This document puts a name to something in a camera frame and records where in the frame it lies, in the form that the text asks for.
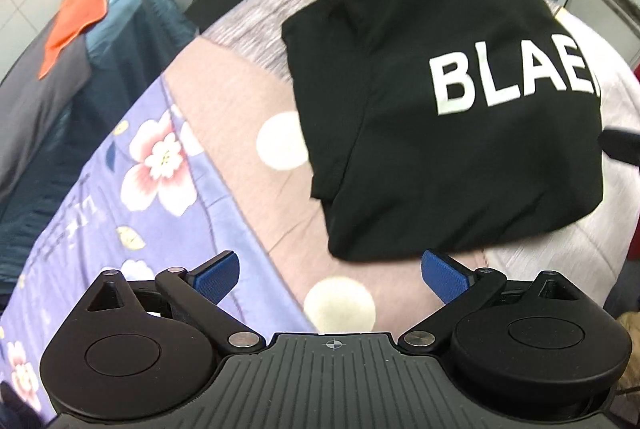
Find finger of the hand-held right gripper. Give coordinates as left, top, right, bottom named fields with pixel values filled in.
left=597, top=125, right=640, bottom=166

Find black bag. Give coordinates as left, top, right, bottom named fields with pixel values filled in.
left=184, top=0, right=264, bottom=34

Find black jacket with white letters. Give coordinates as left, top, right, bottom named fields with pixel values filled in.
left=281, top=0, right=606, bottom=263

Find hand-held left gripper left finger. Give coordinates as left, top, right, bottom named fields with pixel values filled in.
left=87, top=250, right=266, bottom=355

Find grey bed sheet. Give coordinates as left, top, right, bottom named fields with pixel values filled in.
left=0, top=21, right=94, bottom=206

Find orange towel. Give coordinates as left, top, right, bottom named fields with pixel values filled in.
left=39, top=0, right=125, bottom=80

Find brown garment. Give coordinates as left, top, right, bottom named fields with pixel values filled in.
left=615, top=311, right=640, bottom=391

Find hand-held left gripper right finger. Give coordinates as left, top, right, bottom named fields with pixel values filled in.
left=397, top=249, right=581, bottom=355

